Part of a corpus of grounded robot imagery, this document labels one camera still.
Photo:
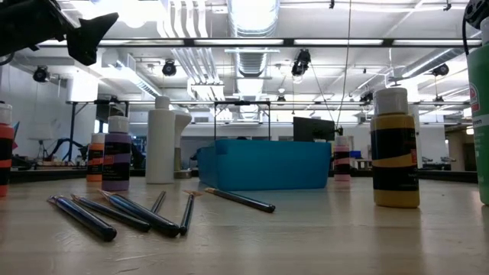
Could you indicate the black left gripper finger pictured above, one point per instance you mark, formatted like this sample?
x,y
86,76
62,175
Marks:
x,y
91,38

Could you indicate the small purple paint bottle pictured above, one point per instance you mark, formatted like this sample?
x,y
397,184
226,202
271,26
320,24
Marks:
x,y
116,183

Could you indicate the large green paint bottle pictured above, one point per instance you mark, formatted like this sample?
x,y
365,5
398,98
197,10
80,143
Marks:
x,y
479,153

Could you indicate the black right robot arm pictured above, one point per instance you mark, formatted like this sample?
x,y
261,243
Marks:
x,y
477,11

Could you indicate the background black robot arm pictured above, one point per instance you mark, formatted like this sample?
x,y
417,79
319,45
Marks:
x,y
65,143

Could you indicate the small red paint bottle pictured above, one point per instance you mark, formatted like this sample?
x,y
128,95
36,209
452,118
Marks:
x,y
5,131

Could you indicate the large white paint bottle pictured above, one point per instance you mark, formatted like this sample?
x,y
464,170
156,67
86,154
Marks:
x,y
160,145

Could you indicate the small orange paint bottle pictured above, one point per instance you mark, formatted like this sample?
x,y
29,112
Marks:
x,y
95,176

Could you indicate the small pink paint bottle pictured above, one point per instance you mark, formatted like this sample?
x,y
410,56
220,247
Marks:
x,y
342,147

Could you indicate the small yellow paint bottle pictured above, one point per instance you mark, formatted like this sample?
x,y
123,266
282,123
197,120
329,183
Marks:
x,y
393,195

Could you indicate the black ceiling spotlight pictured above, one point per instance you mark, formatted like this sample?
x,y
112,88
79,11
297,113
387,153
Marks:
x,y
302,61
169,68
41,74
441,70

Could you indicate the teal plastic bin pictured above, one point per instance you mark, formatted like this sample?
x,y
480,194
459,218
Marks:
x,y
263,164

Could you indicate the black computer monitor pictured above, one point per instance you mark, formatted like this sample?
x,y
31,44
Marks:
x,y
313,130

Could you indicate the silver ceiling ventilation duct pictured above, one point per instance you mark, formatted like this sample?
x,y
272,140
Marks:
x,y
254,15

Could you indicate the black overhead frame beam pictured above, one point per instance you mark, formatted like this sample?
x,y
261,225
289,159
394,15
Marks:
x,y
288,42

